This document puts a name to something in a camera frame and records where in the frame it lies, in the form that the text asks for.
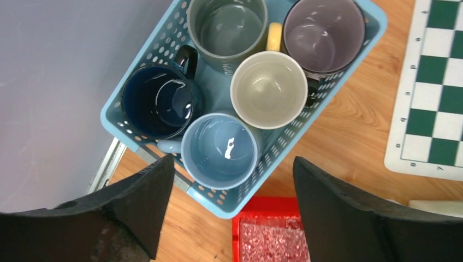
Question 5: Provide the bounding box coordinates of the cream mug yellow handle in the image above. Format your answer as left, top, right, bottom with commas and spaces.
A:
230, 22, 308, 129

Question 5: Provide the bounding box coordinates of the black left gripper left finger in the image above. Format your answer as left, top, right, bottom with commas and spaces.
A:
1, 154, 175, 261

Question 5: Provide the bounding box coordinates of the dark blue mug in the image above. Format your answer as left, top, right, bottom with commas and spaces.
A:
121, 45, 205, 139

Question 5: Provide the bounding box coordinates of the white plastic bin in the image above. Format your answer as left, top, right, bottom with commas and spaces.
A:
408, 200, 462, 218

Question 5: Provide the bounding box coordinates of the green white chessboard mat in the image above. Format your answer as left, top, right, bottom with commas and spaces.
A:
384, 1, 462, 181

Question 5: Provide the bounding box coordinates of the red plastic bin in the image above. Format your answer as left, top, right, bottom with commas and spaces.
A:
232, 196, 301, 262

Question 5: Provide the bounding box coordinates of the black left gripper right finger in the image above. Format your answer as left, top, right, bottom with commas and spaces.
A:
293, 157, 462, 261

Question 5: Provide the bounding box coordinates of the purple mug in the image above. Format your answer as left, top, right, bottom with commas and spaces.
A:
281, 0, 366, 80

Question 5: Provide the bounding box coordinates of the grey mug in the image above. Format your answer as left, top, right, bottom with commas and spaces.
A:
187, 0, 268, 75

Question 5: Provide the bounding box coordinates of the light blue mug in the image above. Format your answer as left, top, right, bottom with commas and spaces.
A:
157, 112, 263, 190

